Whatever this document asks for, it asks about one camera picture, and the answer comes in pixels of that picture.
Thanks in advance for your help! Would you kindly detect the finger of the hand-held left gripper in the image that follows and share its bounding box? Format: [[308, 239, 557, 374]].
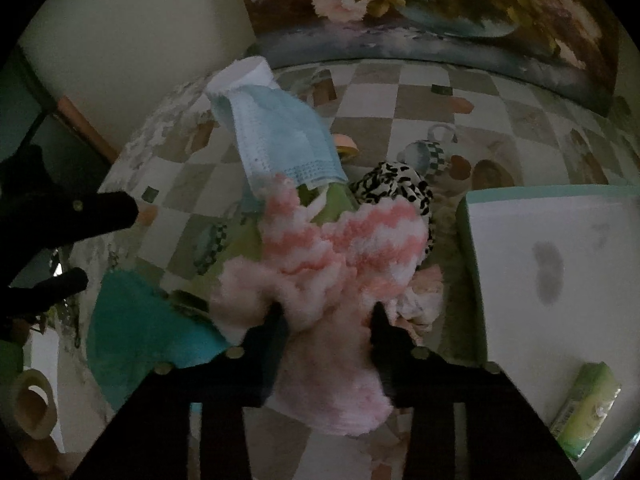
[[30, 191, 139, 247], [9, 267, 90, 313]]

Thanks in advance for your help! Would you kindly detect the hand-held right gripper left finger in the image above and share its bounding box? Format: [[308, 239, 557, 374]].
[[70, 302, 291, 480]]

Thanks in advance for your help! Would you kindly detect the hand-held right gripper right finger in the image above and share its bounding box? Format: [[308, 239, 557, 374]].
[[369, 302, 583, 480]]

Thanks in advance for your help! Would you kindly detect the pink white striped fluffy sock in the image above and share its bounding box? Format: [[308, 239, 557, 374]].
[[260, 172, 432, 292]]

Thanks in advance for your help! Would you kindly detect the white storage box teal rim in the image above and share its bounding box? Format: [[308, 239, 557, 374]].
[[457, 185, 640, 480]]

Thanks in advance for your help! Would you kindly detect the light green cloth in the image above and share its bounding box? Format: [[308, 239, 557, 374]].
[[225, 182, 362, 273]]

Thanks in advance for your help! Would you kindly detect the black white leopard print cloth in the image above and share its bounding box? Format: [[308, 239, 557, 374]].
[[349, 160, 437, 261]]

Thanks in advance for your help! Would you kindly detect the blue face mask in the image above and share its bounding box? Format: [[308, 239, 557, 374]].
[[207, 85, 348, 200]]

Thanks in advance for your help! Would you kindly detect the pale pink crumpled cloth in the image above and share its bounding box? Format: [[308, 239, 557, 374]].
[[395, 265, 447, 337]]

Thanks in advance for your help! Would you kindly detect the wooden furniture edge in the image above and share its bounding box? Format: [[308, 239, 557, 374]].
[[55, 96, 119, 164]]

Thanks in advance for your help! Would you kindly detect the teal fluffy cloth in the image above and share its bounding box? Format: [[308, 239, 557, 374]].
[[87, 270, 232, 411]]

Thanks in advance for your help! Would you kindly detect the beige tape roll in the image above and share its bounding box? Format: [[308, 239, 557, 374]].
[[10, 367, 59, 442]]

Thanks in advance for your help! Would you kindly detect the orange tape roll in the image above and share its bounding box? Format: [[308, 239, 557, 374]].
[[332, 132, 359, 162]]

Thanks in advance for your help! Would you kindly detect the white bottle with green label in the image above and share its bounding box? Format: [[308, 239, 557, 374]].
[[205, 57, 277, 106]]

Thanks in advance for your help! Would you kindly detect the green tissue packet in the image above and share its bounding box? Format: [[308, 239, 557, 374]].
[[549, 361, 622, 462]]

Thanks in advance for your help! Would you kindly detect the checkered printed tablecloth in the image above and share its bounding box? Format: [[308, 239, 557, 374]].
[[55, 57, 640, 480]]

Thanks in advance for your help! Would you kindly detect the floral painting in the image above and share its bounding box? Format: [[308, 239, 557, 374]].
[[234, 0, 622, 117]]

